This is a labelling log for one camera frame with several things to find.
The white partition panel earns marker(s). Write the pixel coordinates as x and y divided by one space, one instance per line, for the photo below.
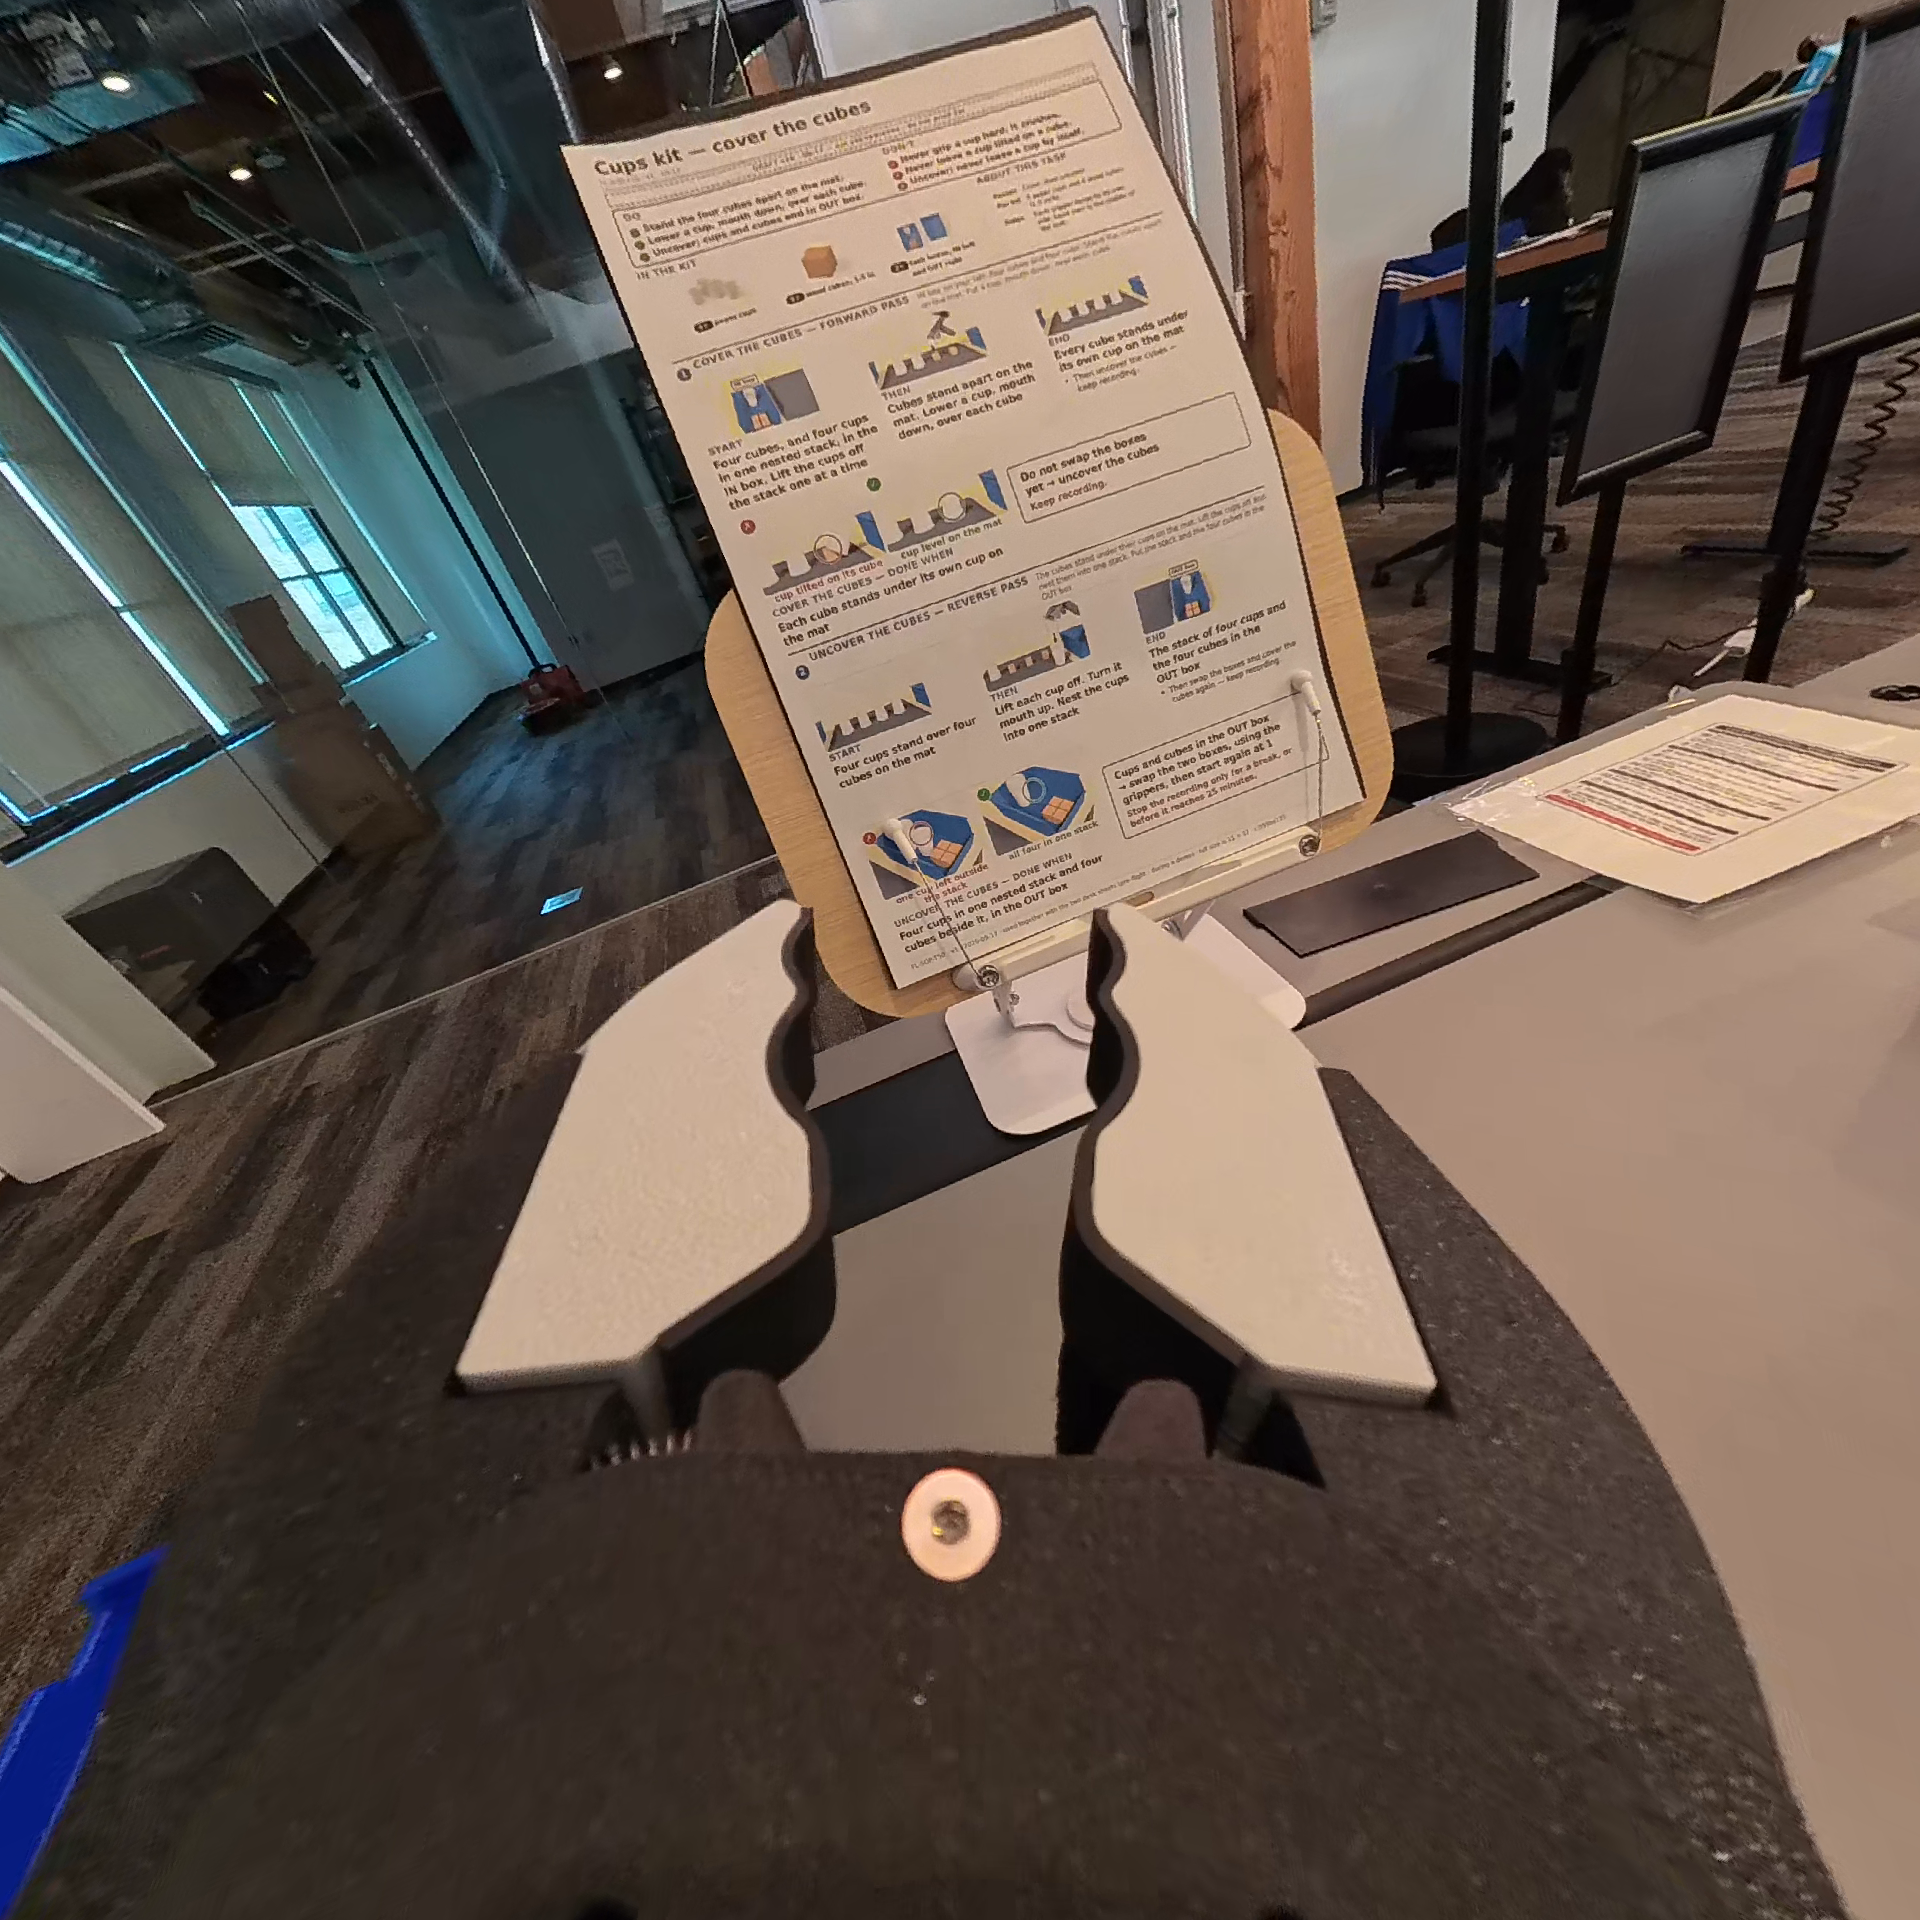
59 1050

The black flat strip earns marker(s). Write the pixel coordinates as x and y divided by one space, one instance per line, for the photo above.
1381 891

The dark floor case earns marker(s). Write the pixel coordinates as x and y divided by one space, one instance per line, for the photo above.
180 930

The blue plastic bin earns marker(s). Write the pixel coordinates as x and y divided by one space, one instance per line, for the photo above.
59 1710

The paper sheet in plastic sleeve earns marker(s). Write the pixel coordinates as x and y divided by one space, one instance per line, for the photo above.
1694 780

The black office chair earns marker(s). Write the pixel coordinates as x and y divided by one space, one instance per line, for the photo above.
1424 450

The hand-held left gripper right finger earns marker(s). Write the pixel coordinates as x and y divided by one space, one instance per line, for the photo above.
1244 1200

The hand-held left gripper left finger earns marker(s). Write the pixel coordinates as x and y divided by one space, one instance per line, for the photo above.
661 1184

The printed instruction sheet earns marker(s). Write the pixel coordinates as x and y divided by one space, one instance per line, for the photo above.
974 450

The stack of cardboard boxes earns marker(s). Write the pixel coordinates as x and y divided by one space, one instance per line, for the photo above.
330 733

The wooden post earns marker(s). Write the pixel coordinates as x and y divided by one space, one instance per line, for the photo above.
1276 224

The dark panel on black stand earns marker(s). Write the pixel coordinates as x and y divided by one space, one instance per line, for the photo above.
1680 300
1860 195

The window with white blinds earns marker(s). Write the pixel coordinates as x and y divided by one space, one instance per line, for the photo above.
89 645

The small red floor machine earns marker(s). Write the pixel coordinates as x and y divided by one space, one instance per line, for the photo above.
552 702

